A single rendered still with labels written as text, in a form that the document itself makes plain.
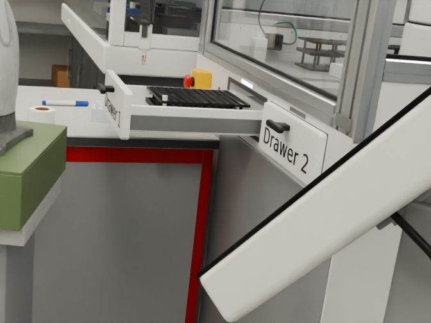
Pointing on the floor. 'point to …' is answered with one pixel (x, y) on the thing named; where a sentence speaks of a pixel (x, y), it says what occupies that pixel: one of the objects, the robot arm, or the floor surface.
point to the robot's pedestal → (20, 265)
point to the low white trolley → (120, 220)
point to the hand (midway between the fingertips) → (145, 36)
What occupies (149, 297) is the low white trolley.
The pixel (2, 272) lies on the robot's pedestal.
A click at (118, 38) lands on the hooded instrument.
